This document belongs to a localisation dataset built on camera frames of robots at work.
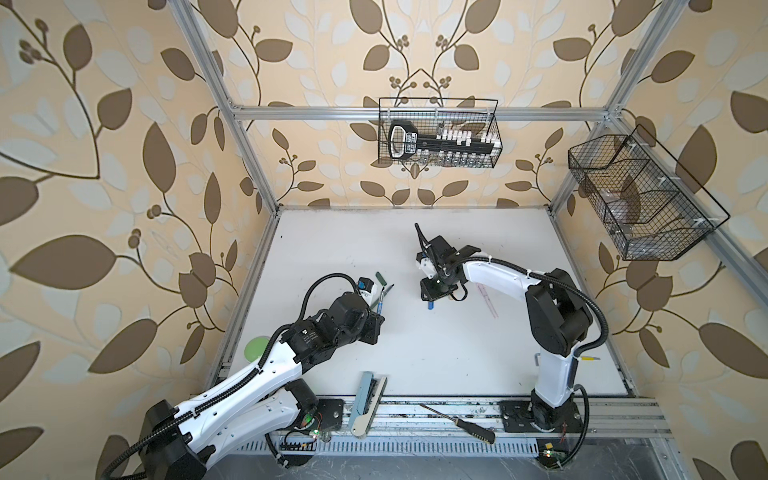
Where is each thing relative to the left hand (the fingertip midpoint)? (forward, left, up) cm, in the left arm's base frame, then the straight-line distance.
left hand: (385, 318), depth 76 cm
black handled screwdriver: (-23, -24, -12) cm, 35 cm away
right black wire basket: (+21, -66, +20) cm, 72 cm away
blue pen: (+12, +3, -16) cm, 20 cm away
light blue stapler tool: (-16, +4, -12) cm, 21 cm away
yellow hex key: (-4, -57, -14) cm, 59 cm away
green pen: (+16, 0, -15) cm, 22 cm away
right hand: (+12, -12, -11) cm, 20 cm away
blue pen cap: (+11, -14, -14) cm, 23 cm away
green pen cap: (+21, +3, -15) cm, 26 cm away
